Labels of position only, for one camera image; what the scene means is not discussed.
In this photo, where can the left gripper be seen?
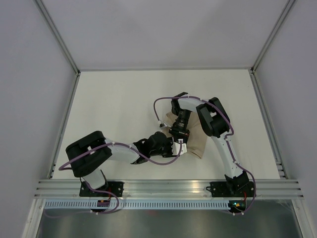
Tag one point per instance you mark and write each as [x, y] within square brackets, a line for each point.
[169, 154]

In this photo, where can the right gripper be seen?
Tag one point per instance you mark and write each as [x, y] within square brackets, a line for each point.
[181, 133]

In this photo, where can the beige cloth napkin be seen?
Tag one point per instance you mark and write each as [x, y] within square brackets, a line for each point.
[197, 138]

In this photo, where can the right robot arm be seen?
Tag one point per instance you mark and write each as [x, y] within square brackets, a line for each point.
[215, 123]

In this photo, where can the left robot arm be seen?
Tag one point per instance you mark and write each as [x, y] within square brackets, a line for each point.
[86, 155]

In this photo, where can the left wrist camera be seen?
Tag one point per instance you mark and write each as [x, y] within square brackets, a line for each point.
[179, 147]

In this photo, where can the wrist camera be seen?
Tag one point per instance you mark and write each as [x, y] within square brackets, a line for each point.
[179, 147]
[162, 125]

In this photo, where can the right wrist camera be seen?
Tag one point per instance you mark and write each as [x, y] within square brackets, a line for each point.
[162, 125]

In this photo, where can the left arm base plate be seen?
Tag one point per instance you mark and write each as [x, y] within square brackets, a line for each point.
[107, 190]

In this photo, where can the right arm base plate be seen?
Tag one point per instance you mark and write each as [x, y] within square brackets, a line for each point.
[221, 189]

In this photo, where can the left side aluminium rail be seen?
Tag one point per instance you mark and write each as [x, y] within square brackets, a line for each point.
[60, 135]

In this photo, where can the aluminium rail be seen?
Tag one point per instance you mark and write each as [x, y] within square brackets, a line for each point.
[60, 135]
[268, 126]
[169, 189]

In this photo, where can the right side aluminium rail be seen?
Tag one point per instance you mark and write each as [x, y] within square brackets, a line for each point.
[268, 126]

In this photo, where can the aluminium front rail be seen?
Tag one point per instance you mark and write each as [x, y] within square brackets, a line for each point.
[169, 189]

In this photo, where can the white slotted cable duct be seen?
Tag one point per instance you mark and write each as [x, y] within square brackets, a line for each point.
[138, 204]

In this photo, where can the right aluminium frame post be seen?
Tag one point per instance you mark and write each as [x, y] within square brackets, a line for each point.
[273, 33]

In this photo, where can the aluminium frame post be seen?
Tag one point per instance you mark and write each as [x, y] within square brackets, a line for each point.
[56, 34]
[273, 33]

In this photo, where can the left aluminium frame post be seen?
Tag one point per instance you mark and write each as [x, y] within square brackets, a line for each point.
[56, 34]

